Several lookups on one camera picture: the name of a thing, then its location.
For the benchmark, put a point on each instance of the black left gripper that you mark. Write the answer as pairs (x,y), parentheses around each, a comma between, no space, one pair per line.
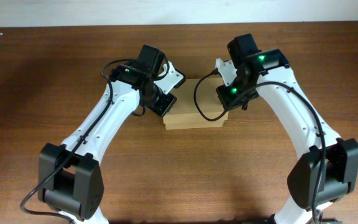
(162,107)

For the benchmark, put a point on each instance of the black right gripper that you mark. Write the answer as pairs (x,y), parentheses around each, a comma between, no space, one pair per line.
(228,101)

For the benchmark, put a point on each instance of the cardboard box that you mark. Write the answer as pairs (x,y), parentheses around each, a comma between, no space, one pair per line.
(184,115)

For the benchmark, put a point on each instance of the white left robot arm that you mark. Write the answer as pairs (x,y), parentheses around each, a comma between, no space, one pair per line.
(70,179)

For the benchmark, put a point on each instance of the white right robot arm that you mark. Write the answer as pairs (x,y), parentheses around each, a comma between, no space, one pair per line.
(327,165)

